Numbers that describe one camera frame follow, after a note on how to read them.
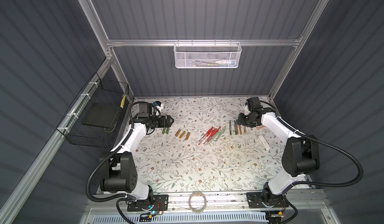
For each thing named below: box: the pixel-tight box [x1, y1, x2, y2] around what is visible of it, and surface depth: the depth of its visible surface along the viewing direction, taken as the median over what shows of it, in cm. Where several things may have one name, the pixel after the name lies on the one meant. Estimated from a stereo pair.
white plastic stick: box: [257, 135, 271, 152], surface depth 93 cm
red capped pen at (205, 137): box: [198, 130, 214, 146], surface depth 100 cm
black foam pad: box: [82, 102, 118, 128], surface depth 73 cm
